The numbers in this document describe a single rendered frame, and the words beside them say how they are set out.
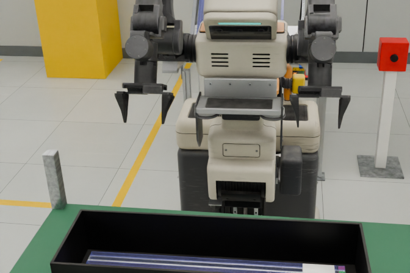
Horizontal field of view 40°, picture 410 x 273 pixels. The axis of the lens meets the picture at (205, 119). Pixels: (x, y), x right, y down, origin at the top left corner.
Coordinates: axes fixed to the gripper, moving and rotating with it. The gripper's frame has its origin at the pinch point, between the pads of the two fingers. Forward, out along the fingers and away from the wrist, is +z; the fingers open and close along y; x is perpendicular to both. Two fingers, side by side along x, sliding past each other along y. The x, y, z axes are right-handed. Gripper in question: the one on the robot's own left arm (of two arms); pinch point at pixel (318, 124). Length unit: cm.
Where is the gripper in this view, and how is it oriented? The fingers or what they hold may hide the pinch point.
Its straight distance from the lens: 139.8
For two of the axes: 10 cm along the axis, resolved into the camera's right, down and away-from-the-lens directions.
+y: 9.9, 0.3, -1.3
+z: -0.3, 10.0, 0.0
